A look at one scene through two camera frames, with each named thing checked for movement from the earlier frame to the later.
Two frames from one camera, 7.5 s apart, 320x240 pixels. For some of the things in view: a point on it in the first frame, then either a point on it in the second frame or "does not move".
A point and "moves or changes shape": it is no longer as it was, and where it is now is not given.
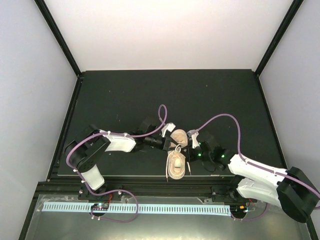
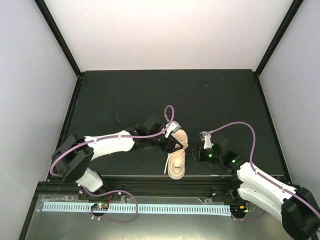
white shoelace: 168,157 moves or changes shape
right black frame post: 294,8 does not move
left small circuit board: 100,206 does not move
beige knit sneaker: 176,155 does not move
